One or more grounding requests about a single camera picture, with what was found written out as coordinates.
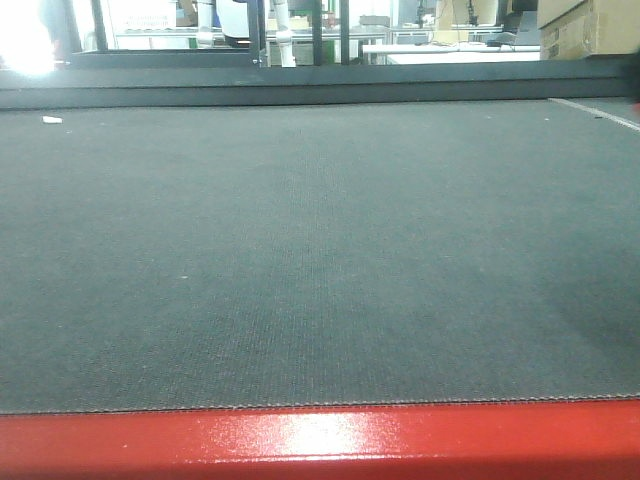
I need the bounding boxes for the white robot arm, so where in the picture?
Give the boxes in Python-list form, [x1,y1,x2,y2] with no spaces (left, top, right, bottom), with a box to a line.
[270,0,297,68]
[194,0,214,48]

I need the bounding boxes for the dark grey carpet mat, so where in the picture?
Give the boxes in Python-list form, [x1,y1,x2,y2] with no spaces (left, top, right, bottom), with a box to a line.
[1,98,639,414]

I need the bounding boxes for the white background table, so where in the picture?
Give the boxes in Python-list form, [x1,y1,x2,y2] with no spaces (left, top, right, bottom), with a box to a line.
[363,43,541,65]

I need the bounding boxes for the cardboard box top right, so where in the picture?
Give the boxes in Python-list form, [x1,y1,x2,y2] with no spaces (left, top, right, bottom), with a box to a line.
[537,0,639,60]

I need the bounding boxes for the black metal frame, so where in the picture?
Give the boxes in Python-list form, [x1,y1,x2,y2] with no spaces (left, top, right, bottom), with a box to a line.
[41,1,326,69]

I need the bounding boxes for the red metal front rail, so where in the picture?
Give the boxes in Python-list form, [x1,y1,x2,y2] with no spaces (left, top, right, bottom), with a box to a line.
[1,400,639,479]

